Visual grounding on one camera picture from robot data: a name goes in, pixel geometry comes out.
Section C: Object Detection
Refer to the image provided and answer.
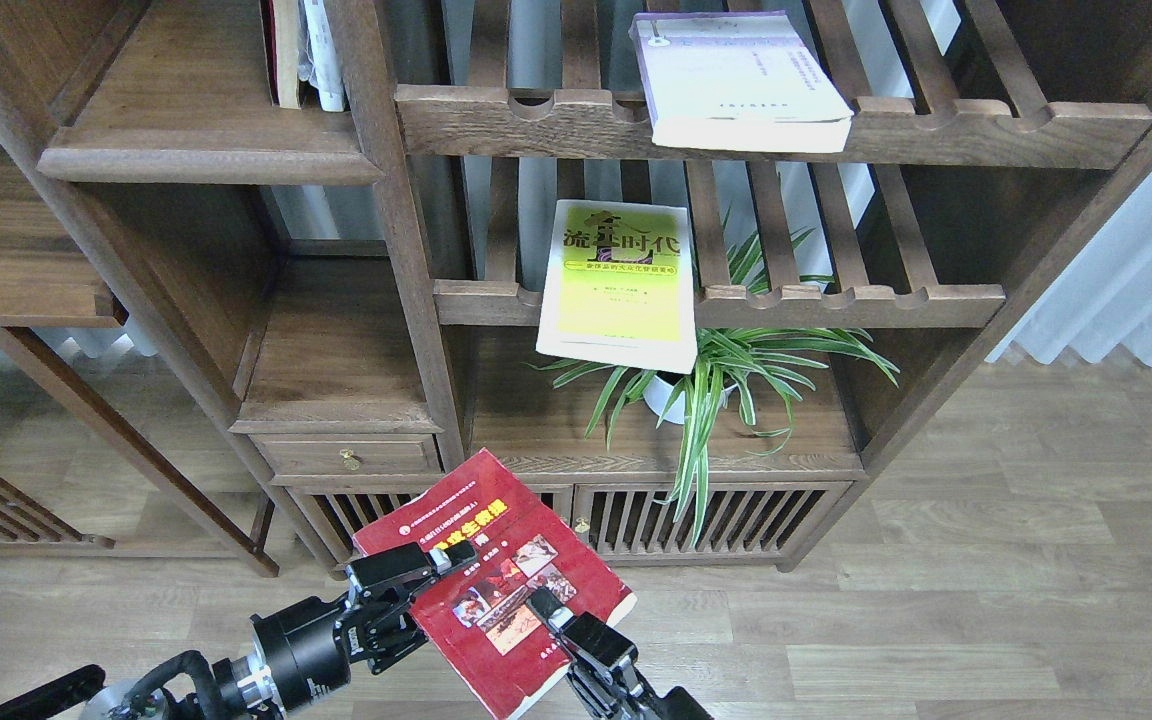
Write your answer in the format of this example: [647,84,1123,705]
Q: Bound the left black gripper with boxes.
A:
[251,541,477,717]

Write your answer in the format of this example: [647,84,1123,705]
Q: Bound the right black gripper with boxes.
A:
[526,588,713,719]

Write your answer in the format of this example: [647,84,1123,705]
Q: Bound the red paperback book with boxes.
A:
[355,450,636,719]

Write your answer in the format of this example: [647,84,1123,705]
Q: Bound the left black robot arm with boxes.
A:
[0,541,477,719]

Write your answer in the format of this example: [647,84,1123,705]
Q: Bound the brass drawer knob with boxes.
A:
[339,448,362,471]

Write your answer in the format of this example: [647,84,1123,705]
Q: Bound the white plant pot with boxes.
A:
[643,372,738,425]

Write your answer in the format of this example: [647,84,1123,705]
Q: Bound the spider plant leaves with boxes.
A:
[529,232,900,550]

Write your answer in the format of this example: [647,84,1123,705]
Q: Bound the dark wooden bookshelf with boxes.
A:
[0,1,1152,571]

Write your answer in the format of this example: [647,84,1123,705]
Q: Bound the yellow green book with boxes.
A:
[536,199,698,374]

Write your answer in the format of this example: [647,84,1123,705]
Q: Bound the upright tan book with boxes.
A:
[262,1,305,109]

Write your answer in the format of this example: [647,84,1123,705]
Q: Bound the white purple book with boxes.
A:
[628,12,852,154]

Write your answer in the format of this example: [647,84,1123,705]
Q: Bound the white curtain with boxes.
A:
[987,172,1152,366]

